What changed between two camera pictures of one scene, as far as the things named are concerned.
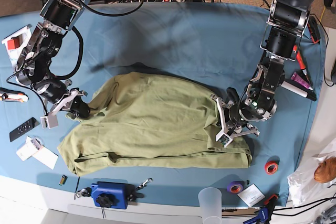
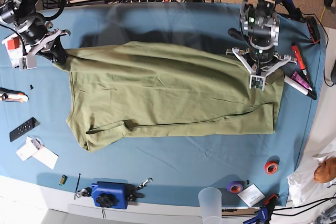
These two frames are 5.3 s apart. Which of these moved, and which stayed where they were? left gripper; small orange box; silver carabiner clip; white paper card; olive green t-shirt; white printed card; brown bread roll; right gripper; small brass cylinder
Moved: olive green t-shirt; right gripper; left gripper
Stayed: white printed card; small orange box; white paper card; brown bread roll; small brass cylinder; silver carabiner clip
